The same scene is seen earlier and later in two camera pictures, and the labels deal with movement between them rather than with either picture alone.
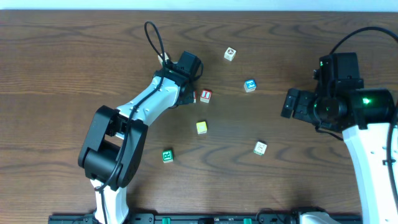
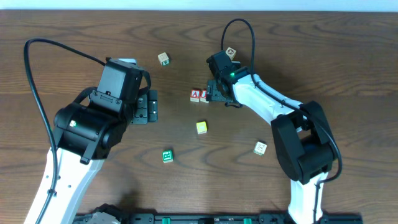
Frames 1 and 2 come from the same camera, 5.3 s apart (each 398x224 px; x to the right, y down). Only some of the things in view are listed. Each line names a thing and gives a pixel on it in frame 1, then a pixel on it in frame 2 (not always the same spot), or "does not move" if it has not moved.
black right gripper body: [289, 103] -> [213, 91]
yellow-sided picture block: [230, 53] does not move
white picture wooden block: [260, 149] does not move
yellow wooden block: [201, 127] does not move
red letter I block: [205, 96] does not move
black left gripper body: [189, 97] -> [146, 107]
